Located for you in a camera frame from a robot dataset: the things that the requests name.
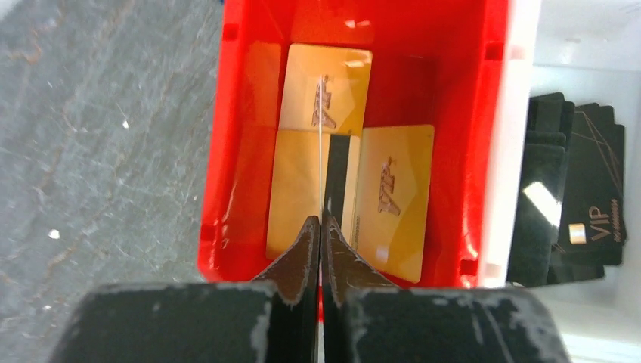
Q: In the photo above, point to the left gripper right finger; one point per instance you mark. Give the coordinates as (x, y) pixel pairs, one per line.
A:
(367, 318)

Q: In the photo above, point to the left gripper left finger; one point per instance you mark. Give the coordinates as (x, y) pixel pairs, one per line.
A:
(272, 318)

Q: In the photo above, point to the black wallet in bin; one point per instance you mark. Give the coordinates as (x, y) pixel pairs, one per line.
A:
(569, 222)

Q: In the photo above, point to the red plastic bin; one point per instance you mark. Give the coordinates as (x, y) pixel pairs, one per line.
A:
(454, 50)

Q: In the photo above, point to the white bin near red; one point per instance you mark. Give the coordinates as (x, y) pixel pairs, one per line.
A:
(590, 52)

